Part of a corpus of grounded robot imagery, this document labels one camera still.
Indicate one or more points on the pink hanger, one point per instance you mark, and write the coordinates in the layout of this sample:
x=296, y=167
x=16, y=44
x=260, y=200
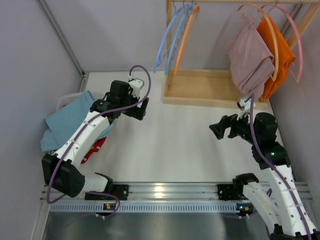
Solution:
x=297, y=77

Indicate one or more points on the slotted cable duct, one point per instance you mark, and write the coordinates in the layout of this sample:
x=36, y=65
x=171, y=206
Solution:
x=151, y=207

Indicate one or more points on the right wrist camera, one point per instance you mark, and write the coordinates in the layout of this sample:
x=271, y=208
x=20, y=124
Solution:
x=246, y=106

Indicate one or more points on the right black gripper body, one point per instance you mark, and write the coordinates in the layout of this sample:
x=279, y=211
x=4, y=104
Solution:
x=231, y=126

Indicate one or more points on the white plastic basket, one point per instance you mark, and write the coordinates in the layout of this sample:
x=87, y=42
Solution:
x=76, y=99

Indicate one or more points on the orange trousers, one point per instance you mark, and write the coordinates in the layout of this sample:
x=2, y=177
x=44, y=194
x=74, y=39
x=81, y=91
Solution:
x=285, y=55

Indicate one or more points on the red trousers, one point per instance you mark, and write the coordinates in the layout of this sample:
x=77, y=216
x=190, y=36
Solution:
x=94, y=149

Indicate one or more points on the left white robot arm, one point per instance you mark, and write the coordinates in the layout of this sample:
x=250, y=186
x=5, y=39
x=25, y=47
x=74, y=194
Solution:
x=61, y=169

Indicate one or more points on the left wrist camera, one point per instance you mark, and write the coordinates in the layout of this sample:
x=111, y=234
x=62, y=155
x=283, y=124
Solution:
x=136, y=84

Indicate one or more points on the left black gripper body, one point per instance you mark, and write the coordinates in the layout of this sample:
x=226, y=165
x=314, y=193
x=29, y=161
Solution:
x=136, y=107

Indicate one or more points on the aluminium corner post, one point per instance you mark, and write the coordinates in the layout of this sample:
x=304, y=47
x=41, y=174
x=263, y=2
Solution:
x=44, y=7

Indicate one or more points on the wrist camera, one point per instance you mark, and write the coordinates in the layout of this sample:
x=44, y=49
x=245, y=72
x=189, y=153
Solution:
x=246, y=106
x=136, y=84

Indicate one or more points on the wooden clothes rack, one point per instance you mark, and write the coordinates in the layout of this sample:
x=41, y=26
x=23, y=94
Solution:
x=214, y=88

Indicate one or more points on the light blue plastic hanger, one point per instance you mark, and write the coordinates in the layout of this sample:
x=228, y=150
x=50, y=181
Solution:
x=175, y=19

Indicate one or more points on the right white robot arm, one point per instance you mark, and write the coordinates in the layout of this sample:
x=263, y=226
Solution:
x=281, y=208

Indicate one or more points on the aluminium mounting rail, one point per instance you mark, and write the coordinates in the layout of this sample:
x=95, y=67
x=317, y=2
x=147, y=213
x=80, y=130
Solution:
x=175, y=191

